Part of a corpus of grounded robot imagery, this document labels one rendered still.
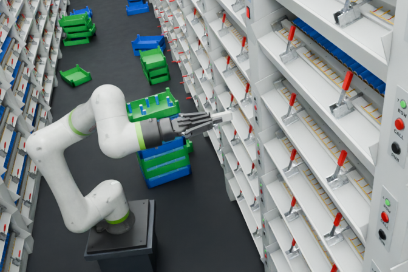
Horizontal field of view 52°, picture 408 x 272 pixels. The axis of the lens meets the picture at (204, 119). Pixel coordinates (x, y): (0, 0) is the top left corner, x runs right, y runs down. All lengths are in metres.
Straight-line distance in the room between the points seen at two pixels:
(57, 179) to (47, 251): 0.90
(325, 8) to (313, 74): 0.20
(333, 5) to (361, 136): 0.25
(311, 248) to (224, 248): 1.03
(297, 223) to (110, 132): 0.66
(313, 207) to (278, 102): 0.32
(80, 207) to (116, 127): 0.65
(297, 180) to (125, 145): 0.53
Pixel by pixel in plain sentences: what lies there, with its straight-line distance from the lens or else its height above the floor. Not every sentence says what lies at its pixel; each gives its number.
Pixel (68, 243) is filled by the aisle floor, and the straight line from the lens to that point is 2.60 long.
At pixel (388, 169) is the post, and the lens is 0.73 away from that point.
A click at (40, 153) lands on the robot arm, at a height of 0.90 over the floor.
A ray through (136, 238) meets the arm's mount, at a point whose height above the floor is 0.30.
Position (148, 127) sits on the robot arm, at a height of 1.08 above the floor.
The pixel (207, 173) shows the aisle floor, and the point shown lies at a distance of 2.75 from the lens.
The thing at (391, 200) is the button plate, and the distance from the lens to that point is 0.75.
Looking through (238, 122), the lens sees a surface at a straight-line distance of 1.86.
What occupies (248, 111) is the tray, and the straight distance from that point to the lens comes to 1.59.
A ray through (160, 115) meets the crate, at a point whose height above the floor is 0.51.
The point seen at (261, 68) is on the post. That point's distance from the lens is 1.28.
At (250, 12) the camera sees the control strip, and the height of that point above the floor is 1.37.
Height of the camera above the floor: 1.79
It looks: 33 degrees down
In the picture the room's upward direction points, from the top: 9 degrees counter-clockwise
